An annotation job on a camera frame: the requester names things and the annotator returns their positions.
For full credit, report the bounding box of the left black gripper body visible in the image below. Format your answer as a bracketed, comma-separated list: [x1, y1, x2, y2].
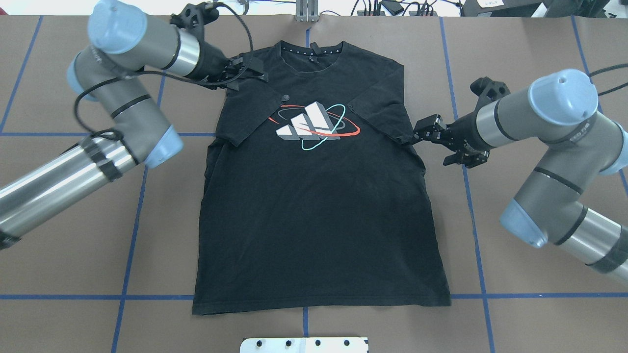
[196, 42, 236, 85]

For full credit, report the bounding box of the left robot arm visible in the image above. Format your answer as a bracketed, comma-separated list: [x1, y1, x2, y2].
[0, 0, 268, 250]

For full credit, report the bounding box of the aluminium frame post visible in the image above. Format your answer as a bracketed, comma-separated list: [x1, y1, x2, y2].
[295, 0, 320, 23]

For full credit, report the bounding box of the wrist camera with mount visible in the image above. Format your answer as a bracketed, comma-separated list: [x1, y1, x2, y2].
[470, 76, 511, 107]
[170, 2, 219, 31]

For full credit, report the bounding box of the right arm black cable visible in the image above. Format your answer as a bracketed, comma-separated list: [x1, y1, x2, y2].
[588, 63, 628, 99]

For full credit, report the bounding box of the black printed t-shirt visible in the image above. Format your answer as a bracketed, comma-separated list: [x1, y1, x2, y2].
[192, 42, 451, 316]

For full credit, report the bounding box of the white camera mast with base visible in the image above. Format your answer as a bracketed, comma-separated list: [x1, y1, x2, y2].
[239, 336, 369, 353]

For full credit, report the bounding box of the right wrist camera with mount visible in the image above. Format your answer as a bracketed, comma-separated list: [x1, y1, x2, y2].
[470, 76, 511, 107]

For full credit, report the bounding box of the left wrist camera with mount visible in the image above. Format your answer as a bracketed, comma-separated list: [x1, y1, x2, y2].
[170, 2, 219, 31]

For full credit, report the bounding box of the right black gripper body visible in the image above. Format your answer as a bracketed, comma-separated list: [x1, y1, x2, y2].
[437, 114, 489, 158]

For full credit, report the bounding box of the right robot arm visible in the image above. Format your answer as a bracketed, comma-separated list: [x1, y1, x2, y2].
[414, 69, 627, 285]

